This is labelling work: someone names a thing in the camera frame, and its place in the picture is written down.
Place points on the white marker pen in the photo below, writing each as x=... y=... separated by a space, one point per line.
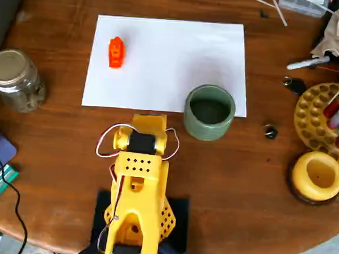
x=306 y=63

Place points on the white paper sheet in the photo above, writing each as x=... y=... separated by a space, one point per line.
x=167 y=61

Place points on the clear plastic box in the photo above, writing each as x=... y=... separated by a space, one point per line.
x=302 y=4

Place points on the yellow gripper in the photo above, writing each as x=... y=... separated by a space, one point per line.
x=154 y=119

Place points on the tiny black clip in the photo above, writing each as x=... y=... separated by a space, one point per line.
x=263 y=14

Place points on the red lighter with silver top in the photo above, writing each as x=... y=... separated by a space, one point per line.
x=334 y=105

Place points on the yellow round holder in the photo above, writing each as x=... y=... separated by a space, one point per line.
x=289 y=178

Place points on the purple notebook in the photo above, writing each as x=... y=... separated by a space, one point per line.
x=6 y=152

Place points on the yellow dimpled round tray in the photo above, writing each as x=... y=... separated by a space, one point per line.
x=309 y=117

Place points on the green ribbed ceramic cup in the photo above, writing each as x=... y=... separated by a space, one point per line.
x=204 y=131

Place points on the small black nut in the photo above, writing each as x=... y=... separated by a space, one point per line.
x=270 y=131

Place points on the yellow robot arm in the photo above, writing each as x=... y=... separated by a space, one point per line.
x=137 y=193

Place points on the orange plastic object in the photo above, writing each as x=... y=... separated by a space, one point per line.
x=117 y=53

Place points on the glass jar with gold lid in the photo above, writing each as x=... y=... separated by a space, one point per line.
x=12 y=79

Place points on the white thin stick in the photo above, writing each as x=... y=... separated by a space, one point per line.
x=279 y=11
x=260 y=1

